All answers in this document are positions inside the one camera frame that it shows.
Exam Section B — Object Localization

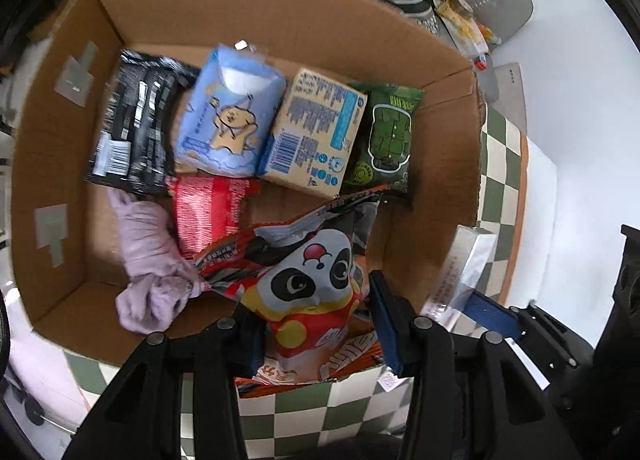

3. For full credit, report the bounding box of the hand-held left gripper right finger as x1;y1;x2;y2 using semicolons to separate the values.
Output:
369;271;581;460

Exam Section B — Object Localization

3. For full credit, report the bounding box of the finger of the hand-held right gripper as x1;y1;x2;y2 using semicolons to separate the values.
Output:
465;290;594;387

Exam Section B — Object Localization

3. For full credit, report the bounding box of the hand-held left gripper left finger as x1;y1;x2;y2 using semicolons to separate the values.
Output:
65;305;267;460

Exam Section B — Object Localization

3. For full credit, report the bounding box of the white box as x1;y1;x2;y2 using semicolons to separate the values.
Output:
420;225;498;335

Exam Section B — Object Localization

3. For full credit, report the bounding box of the red panda snack packet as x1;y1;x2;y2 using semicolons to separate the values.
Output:
192;190;386;386

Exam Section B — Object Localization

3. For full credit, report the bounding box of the purple cloth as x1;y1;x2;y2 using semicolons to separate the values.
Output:
106;187;211;335

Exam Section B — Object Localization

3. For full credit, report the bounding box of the green wipes packet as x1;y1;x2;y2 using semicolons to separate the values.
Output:
339;82;426;211

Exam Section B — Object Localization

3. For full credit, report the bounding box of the blue and cream tissue pack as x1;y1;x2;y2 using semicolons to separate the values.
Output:
255;66;369;198

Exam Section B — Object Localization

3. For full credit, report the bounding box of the blue tissue packet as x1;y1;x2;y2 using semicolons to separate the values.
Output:
172;42;288;178

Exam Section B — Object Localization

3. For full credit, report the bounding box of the black snack packet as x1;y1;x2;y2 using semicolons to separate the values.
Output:
82;48;201;198

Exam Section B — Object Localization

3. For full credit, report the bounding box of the brown cardboard box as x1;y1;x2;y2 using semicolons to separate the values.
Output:
10;0;488;398

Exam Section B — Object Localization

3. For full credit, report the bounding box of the green checkered tablecloth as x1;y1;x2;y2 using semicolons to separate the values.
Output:
65;104;528;441

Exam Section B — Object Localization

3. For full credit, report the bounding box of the white panel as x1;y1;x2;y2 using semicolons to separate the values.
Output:
492;62;529;133

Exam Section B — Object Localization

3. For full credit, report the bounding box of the yellow snack bag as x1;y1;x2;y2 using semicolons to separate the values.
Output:
440;10;489;54

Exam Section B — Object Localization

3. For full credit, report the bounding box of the grey cushioned chair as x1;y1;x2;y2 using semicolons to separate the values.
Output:
455;0;534;46

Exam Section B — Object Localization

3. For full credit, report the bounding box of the black and white patterned bag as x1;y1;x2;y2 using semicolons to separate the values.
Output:
384;0;442;36

